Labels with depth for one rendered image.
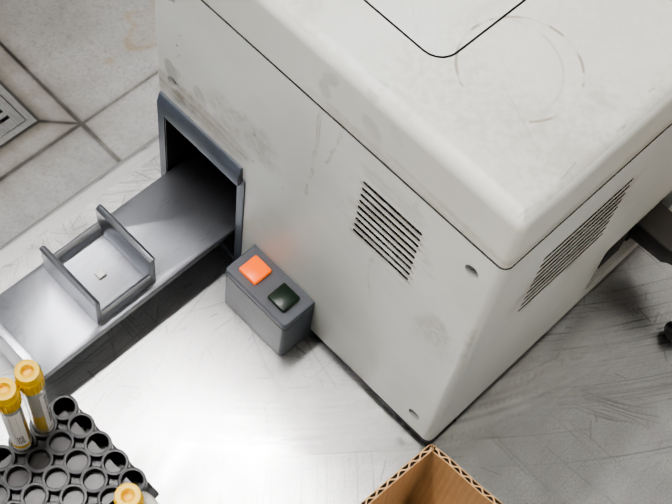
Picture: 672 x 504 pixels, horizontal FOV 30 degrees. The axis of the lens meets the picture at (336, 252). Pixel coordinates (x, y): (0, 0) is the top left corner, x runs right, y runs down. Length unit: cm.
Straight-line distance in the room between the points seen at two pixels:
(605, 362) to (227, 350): 27
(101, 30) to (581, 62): 155
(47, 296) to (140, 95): 123
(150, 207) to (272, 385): 15
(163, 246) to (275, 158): 15
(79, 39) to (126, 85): 12
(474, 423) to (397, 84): 32
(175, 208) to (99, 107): 118
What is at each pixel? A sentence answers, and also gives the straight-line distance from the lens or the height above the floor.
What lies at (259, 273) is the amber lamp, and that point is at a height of 93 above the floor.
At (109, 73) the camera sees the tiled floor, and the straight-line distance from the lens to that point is 209.
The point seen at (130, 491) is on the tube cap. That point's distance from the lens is 73.
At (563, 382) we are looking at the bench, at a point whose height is 88.
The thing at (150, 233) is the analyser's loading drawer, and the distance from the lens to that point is 88.
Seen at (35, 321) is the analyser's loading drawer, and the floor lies 92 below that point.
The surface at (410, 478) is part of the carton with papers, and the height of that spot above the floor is 100.
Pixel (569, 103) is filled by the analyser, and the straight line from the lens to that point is 64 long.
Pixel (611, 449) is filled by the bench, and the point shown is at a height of 87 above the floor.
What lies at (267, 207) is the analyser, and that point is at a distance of 81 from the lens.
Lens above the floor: 168
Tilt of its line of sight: 61 degrees down
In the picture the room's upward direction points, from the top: 11 degrees clockwise
